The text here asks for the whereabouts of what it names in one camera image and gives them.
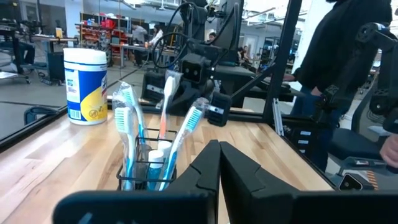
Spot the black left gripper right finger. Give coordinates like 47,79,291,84
220,141,398,224

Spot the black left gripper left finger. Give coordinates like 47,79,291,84
52,139,221,224

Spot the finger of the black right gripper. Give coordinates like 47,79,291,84
169,90,193,115
191,90,215,115

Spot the blue orange toothbrush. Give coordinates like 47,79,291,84
158,70,183,141

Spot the blue white toothbrush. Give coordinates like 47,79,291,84
112,99,137,191

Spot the white metal strut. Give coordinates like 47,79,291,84
272,98,285,137

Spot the black box with white labels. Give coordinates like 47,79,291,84
290,123,317,156

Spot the Lysol wipes canister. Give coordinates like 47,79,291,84
63,47,108,126

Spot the shelf with red bins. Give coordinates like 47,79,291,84
75,18,131,63

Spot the office chair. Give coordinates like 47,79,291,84
328,127,388,162

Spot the black curved chair back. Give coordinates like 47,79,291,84
24,105,60,126

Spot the wooden top workbench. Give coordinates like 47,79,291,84
29,33,79,85

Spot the person's hand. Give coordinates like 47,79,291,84
379,133,398,169

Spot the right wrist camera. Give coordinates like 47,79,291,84
181,53,213,83

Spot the black wire caddy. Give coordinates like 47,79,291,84
116,127,178,191

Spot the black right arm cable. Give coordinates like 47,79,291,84
151,1,191,70

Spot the table-level camera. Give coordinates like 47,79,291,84
337,172,364,191

